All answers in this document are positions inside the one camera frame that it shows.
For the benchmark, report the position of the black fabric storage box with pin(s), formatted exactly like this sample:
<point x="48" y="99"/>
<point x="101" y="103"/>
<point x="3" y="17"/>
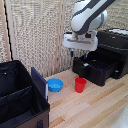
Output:
<point x="18" y="96"/>

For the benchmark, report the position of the black air fryer housing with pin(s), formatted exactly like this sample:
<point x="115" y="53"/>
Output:
<point x="115" y="43"/>

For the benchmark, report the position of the blue flat board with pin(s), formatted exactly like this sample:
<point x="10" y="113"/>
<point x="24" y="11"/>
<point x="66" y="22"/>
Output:
<point x="39" y="82"/>

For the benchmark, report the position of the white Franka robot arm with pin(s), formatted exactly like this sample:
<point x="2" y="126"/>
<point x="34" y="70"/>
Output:
<point x="88" y="16"/>

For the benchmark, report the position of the blue plastic bowl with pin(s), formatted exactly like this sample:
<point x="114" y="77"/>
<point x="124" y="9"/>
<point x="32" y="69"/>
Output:
<point x="55" y="85"/>

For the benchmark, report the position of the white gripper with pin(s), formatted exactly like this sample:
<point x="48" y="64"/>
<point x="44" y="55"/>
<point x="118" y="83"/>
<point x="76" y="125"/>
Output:
<point x="80" y="42"/>

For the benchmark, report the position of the woven rattan folding screen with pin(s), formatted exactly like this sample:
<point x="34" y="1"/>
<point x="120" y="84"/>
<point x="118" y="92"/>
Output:
<point x="33" y="30"/>

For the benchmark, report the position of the red plastic cup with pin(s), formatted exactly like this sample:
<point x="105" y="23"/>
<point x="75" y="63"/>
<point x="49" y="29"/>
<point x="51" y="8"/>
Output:
<point x="80" y="85"/>

